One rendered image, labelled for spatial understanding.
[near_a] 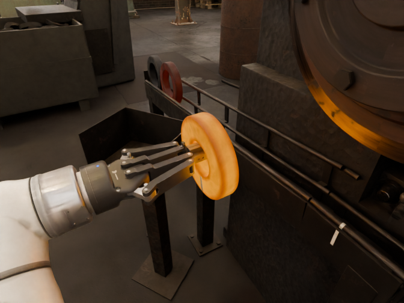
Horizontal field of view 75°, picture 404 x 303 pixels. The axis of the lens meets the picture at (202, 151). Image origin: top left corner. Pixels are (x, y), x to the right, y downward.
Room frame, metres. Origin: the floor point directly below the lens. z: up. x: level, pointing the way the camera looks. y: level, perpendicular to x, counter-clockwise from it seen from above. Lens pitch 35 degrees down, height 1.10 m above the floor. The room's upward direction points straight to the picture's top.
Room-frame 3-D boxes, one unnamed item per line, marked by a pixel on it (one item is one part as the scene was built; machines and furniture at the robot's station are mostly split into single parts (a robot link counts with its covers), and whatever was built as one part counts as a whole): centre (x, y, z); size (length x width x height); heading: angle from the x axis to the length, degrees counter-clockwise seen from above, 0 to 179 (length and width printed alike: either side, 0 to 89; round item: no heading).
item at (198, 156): (0.35, 0.01, 0.84); 0.05 x 0.03 x 0.01; 119
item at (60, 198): (0.27, 0.19, 0.83); 0.09 x 0.06 x 0.09; 29
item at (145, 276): (0.67, 0.19, 0.36); 0.26 x 0.20 x 0.72; 63
